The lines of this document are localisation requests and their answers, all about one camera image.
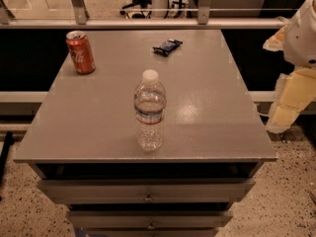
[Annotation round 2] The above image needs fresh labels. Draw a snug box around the bottom grey drawer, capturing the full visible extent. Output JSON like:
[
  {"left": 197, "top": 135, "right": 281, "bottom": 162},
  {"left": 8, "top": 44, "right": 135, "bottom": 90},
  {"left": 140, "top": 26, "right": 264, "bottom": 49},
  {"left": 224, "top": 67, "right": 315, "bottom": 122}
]
[{"left": 87, "top": 229, "right": 218, "bottom": 237}]

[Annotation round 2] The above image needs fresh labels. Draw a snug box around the top grey drawer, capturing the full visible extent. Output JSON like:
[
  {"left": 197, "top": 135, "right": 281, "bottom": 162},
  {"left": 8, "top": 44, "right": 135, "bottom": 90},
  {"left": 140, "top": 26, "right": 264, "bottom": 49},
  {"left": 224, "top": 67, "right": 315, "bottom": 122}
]
[{"left": 38, "top": 179, "right": 255, "bottom": 204}]

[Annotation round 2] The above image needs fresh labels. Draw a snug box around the middle grey drawer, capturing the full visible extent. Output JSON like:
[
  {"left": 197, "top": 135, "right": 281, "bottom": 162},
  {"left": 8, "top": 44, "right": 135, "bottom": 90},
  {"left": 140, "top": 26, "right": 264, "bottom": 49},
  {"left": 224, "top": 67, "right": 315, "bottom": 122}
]
[{"left": 67, "top": 210, "right": 232, "bottom": 230}]

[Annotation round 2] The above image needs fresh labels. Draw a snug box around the grey drawer cabinet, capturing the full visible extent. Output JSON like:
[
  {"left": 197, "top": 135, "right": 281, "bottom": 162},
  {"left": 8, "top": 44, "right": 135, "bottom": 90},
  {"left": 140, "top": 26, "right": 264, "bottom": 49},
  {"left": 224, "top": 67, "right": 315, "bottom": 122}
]
[{"left": 15, "top": 30, "right": 277, "bottom": 237}]

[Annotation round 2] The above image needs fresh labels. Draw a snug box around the dark blue snack bar wrapper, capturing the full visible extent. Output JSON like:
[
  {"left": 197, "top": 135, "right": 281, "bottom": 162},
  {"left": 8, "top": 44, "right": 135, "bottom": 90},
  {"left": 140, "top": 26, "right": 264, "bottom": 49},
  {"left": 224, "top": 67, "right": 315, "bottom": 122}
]
[{"left": 153, "top": 39, "right": 183, "bottom": 56}]

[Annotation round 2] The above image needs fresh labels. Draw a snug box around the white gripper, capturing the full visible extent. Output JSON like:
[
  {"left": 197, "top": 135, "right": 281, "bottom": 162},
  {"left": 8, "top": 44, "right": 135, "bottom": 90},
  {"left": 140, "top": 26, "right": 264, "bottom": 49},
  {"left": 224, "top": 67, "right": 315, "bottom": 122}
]
[{"left": 263, "top": 13, "right": 316, "bottom": 133}]

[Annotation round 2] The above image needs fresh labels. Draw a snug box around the red cola can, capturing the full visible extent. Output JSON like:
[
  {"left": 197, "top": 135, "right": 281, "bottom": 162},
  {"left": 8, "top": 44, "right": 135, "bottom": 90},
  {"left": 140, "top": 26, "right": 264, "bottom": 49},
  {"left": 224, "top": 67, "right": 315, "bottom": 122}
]
[{"left": 66, "top": 31, "right": 96, "bottom": 74}]

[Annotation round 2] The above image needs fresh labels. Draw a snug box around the clear plastic water bottle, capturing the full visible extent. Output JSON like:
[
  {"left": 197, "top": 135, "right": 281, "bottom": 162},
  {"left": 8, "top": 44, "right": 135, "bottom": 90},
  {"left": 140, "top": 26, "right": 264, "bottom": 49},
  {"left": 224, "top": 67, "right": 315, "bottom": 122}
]
[{"left": 133, "top": 69, "right": 167, "bottom": 151}]

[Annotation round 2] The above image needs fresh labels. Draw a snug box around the grey drawer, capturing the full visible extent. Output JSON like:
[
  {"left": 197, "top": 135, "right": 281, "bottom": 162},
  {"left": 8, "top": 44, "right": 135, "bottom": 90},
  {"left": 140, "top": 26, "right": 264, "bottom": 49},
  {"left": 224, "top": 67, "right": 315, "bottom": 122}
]
[
  {"left": 87, "top": 229, "right": 218, "bottom": 237},
  {"left": 67, "top": 210, "right": 232, "bottom": 230},
  {"left": 38, "top": 179, "right": 255, "bottom": 204}
]

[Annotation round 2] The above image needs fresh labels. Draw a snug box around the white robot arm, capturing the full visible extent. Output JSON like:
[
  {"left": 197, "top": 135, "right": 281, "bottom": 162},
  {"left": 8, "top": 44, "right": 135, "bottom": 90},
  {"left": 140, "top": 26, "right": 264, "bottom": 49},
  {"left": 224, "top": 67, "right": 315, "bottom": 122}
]
[{"left": 263, "top": 0, "right": 316, "bottom": 133}]

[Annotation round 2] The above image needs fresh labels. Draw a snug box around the black office chair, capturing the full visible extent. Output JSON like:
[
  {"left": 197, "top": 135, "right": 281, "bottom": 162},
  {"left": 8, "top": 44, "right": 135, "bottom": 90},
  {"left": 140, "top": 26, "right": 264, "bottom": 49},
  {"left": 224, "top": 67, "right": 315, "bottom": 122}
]
[{"left": 119, "top": 0, "right": 152, "bottom": 19}]

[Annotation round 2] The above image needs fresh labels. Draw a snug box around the metal glass railing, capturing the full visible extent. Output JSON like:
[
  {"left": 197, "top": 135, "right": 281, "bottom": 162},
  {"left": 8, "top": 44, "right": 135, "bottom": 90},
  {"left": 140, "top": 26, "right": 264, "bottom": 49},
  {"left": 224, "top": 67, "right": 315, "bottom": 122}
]
[{"left": 0, "top": 0, "right": 316, "bottom": 30}]

